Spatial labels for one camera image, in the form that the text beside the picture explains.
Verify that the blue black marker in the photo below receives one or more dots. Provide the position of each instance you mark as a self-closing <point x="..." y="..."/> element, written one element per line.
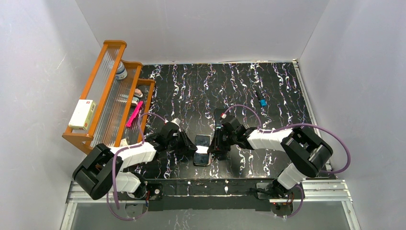
<point x="260" y="98"/>

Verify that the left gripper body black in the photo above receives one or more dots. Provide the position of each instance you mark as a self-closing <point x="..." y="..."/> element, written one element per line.
<point x="183" y="142"/>

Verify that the small pink white item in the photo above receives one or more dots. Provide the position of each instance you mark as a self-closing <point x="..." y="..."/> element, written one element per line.
<point x="138" y="93"/>

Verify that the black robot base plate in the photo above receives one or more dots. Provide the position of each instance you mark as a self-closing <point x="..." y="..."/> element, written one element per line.
<point x="205" y="194"/>

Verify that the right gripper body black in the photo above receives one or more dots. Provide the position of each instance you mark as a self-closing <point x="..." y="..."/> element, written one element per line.
<point x="222" y="141"/>

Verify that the white blue bottle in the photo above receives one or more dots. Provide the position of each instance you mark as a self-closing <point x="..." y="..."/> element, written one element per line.
<point x="121" y="72"/>

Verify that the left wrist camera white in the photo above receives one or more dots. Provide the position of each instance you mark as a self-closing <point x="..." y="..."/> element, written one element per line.
<point x="176" y="121"/>

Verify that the black phone case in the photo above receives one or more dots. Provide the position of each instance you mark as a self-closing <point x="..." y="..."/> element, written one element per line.
<point x="218" y="116"/>

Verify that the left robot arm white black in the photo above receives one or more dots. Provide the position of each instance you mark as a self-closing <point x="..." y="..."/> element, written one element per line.
<point x="102" y="170"/>

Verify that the small orange white box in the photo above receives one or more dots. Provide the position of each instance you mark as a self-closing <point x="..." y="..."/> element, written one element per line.
<point x="124" y="143"/>

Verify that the beige phone case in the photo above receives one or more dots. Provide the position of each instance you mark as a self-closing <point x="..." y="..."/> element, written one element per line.
<point x="202" y="150"/>

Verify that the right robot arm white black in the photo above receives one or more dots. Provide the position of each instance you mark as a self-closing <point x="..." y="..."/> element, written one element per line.
<point x="307" y="151"/>

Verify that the white red box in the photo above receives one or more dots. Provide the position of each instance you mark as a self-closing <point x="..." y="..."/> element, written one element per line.
<point x="82" y="115"/>

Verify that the orange wooden shelf rack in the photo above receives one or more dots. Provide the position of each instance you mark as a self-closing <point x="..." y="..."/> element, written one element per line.
<point x="113" y="100"/>

